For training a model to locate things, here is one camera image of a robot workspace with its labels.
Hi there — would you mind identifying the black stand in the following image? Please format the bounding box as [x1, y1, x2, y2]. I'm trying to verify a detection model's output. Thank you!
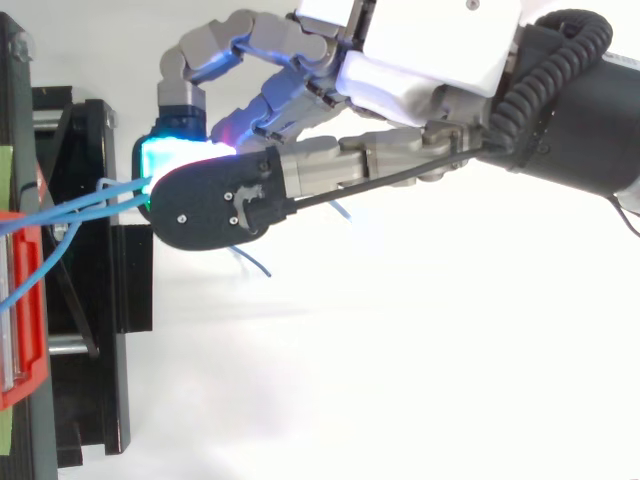
[0, 12, 154, 480]

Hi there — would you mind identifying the thin black cable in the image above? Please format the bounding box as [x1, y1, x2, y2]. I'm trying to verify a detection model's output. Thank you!
[287, 147, 506, 207]

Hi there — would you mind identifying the blue cable bundle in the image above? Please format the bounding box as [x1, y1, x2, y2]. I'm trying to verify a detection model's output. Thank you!
[0, 177, 354, 314]

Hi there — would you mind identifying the red bin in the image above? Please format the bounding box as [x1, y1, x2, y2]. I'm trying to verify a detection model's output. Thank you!
[0, 209, 50, 412]

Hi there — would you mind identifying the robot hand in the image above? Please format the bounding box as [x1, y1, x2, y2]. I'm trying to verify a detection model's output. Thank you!
[130, 0, 525, 252]

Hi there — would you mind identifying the black coiled cable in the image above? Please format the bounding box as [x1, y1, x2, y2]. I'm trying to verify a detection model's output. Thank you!
[488, 9, 614, 151]

